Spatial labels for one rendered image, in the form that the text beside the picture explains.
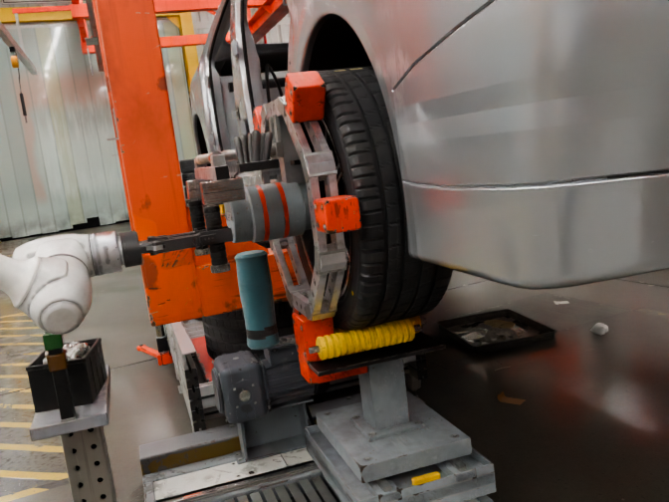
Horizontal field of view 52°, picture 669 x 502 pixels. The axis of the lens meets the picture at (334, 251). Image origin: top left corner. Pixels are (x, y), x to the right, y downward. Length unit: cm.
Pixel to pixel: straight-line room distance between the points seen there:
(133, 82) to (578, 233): 148
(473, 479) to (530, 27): 117
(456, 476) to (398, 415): 23
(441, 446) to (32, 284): 104
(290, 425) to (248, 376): 32
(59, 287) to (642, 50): 101
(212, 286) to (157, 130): 50
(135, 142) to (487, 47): 130
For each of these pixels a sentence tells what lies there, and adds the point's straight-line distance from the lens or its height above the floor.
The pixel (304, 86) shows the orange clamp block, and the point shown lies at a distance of 153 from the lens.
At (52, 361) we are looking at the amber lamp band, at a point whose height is 60.
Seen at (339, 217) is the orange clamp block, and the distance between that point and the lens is 141.
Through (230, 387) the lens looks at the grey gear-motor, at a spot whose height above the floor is 35.
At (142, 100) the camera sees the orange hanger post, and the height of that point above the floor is 119.
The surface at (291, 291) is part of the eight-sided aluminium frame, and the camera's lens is 188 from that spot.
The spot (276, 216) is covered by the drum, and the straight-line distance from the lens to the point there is 168.
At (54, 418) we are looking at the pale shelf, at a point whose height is 45.
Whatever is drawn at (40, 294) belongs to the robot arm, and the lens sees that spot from 134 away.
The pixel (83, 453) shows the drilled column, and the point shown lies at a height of 29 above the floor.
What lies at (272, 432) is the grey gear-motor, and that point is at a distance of 229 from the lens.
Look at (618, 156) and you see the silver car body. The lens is 97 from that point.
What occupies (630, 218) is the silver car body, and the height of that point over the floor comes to 85.
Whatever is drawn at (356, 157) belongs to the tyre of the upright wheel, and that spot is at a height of 96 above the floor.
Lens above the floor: 99
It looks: 9 degrees down
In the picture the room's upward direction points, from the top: 7 degrees counter-clockwise
